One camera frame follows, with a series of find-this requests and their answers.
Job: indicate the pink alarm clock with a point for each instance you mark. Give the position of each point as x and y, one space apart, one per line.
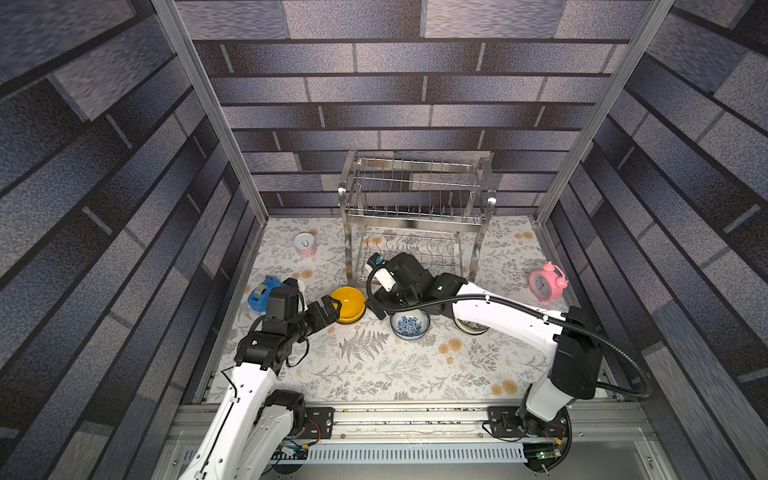
548 283

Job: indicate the pink white cup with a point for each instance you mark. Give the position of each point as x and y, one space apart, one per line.
305 244

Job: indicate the aluminium front rail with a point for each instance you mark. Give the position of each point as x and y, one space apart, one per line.
444 422

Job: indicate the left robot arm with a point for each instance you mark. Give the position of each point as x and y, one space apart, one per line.
255 417

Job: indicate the blue tape dispenser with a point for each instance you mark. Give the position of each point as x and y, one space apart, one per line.
258 298

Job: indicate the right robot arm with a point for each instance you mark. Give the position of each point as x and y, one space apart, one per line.
574 354

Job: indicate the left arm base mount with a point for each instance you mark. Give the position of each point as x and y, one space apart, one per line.
318 425

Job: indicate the dark floral bowl stack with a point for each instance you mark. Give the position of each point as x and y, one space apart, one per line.
471 328

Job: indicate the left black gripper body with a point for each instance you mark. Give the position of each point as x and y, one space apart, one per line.
312 320

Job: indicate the stainless steel dish rack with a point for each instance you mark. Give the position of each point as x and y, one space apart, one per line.
438 210

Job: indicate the floral tablecloth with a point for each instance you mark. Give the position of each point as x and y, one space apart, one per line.
366 361

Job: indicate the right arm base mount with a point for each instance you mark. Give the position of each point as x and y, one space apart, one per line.
506 423

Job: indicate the blue white patterned bowl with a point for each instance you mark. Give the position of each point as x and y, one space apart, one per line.
411 325

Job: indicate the yellow bowl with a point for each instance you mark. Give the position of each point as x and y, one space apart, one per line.
353 304

